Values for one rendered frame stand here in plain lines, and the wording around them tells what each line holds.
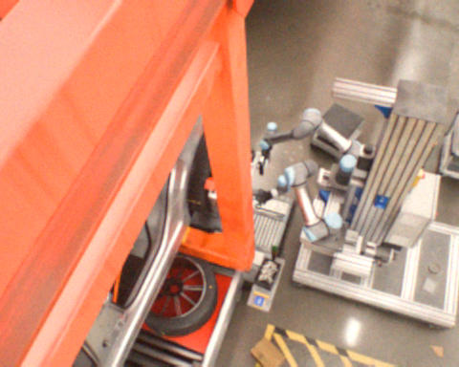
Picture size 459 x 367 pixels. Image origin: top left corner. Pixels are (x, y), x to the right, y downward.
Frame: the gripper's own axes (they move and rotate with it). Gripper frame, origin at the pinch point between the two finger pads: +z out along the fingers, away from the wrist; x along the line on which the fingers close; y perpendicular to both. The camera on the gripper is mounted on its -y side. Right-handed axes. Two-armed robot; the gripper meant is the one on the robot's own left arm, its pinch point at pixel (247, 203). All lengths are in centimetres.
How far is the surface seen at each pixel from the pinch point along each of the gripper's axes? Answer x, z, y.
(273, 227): 8, -27, 81
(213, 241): -14.1, 34.9, 6.6
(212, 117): -32, 27, -149
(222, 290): -34, 41, 56
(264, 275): -48, 10, 26
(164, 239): -8, 67, -17
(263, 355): -91, 33, 65
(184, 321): -51, 78, 32
